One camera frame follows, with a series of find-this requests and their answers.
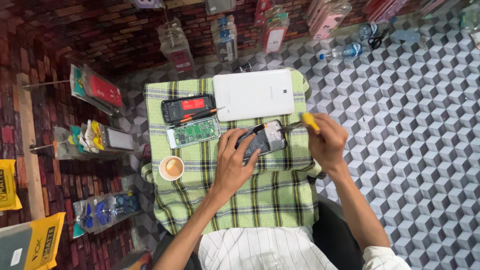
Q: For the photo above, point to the person's left hand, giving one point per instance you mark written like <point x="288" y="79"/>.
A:
<point x="228" y="168"/>

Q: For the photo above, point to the person's right hand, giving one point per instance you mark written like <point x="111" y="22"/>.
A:
<point x="330" y="146"/>

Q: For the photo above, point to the person's right fingers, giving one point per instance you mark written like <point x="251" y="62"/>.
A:
<point x="318" y="131"/>

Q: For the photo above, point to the black smartphone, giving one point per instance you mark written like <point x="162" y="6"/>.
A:
<point x="268" y="141"/>

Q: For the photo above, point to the white tablet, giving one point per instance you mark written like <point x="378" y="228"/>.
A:
<point x="253" y="94"/>

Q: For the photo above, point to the clear water bottle blue cap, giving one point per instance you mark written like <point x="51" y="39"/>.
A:
<point x="343" y="51"/>

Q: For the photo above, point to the small black object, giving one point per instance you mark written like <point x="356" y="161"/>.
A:
<point x="243" y="68"/>

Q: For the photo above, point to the person's black trousers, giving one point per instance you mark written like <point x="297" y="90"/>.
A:
<point x="335" y="230"/>

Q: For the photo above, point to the hanging packet red white case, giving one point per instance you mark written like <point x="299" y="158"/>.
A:
<point x="275" y="35"/>

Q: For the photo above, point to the black scissors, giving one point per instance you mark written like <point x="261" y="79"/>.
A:
<point x="377" y="40"/>

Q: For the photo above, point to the clear water bottle blue label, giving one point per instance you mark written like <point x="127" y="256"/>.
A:
<point x="368" y="30"/>

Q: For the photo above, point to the hanging pink phone case packets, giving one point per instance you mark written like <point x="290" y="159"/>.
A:
<point x="330" y="18"/>

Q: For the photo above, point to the orange and black screwdriver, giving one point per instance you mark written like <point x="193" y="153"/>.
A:
<point x="198" y="114"/>

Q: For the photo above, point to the phone with green circuit board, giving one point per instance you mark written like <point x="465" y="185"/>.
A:
<point x="193" y="132"/>

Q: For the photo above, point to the green plaid cloth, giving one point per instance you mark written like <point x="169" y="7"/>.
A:
<point x="210" y="195"/>

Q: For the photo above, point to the person's white striped shirt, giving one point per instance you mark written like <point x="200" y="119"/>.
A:
<point x="270" y="249"/>

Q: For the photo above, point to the pale blue clear plastic container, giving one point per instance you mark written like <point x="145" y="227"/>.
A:
<point x="405" y="36"/>

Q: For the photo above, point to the hanging packet with blue card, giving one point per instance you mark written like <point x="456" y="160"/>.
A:
<point x="225" y="39"/>

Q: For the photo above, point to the hanging slim red packet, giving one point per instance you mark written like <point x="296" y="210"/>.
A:
<point x="263" y="10"/>

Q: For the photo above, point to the black phone housing red label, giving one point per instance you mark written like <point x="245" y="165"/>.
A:
<point x="187" y="108"/>

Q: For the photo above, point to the hanging dark red packets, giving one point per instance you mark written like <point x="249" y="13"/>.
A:
<point x="386" y="8"/>

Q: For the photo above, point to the paper cup of tea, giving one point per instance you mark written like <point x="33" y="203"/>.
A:
<point x="171" y="168"/>

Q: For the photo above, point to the hanging grey packet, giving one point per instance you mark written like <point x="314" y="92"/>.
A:
<point x="220" y="5"/>

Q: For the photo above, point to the hanging packet with maroon case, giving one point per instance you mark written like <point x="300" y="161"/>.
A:
<point x="177" y="48"/>

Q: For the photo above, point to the hanging green packet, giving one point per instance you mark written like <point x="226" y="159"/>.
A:
<point x="470" y="17"/>

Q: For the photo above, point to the hanging yellow and grey packets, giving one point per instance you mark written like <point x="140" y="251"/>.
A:
<point x="101" y="139"/>

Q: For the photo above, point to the hanging red case packets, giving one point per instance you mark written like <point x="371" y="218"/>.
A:
<point x="103" y="90"/>

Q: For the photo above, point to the hanging blue patterned case packets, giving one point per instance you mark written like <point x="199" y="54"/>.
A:
<point x="107" y="212"/>

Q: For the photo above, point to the large yellow grey protector packet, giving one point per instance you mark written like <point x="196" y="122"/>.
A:
<point x="33" y="243"/>

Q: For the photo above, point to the small yellow screen protector packet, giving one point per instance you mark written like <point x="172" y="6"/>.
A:
<point x="8" y="183"/>

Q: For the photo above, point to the wooden wall beam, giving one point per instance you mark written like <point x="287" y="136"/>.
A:
<point x="32" y="157"/>

